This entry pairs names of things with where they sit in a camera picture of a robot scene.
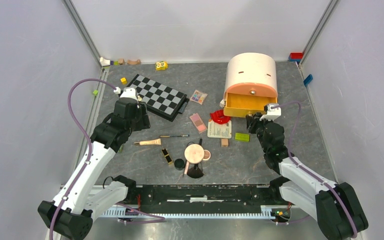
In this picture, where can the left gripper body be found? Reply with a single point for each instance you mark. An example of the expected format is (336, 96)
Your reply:
(135, 124)

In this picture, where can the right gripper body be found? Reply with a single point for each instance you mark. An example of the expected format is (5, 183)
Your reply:
(264, 119)

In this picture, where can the black mascara tube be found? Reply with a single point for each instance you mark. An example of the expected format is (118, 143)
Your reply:
(183, 107)

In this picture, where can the round drawer organizer box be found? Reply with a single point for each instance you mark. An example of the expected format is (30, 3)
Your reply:
(250, 84)

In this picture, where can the pink blush palette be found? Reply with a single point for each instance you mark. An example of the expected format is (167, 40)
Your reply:
(198, 122)

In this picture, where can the round pink powder compact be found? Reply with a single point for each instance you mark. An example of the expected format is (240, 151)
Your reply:
(195, 153)

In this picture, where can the colourful eyeshadow palette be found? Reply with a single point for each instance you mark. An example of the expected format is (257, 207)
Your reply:
(198, 97)

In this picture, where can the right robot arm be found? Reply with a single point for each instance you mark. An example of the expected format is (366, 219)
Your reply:
(334, 206)

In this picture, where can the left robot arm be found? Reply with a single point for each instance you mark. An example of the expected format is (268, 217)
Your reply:
(72, 212)

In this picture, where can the black makeup brush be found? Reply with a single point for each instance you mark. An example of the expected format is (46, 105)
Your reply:
(195, 172)

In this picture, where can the green lego brick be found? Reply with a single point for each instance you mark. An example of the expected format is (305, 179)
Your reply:
(242, 137)

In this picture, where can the black eyeliner pencil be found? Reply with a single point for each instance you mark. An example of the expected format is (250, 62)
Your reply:
(174, 136)

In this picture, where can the beige concealer tube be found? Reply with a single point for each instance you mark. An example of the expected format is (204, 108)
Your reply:
(148, 142)

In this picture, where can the small wooden cube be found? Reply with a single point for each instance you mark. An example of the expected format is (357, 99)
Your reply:
(224, 142)

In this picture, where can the black white chessboard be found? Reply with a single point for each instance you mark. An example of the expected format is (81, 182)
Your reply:
(162, 100)

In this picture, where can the black gold lipstick case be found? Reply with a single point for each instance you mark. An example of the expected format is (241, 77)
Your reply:
(167, 156)

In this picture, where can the red plastic arch toy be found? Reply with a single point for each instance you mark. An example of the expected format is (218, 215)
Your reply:
(219, 117)

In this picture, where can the white lego brick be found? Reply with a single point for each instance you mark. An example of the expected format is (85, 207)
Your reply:
(222, 104)

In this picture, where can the yellow cube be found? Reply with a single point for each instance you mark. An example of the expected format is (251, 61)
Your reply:
(123, 80)

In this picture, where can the small black round jar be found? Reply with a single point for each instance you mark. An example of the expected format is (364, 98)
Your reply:
(179, 164)

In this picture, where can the small wooden block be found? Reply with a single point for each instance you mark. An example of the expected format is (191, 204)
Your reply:
(121, 61)

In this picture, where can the wooden arch block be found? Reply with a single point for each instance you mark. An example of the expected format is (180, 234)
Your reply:
(133, 62)

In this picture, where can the yellow toy block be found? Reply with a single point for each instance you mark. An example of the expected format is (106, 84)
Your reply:
(161, 65)

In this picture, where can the red blue blocks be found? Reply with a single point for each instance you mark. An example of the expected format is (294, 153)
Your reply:
(295, 56)

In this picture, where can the white corner bracket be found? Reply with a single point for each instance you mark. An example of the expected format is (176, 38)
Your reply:
(104, 62)

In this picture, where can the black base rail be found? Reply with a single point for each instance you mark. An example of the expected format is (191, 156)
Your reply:
(203, 199)

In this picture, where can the blue block by wall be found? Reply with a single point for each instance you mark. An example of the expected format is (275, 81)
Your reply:
(307, 80)

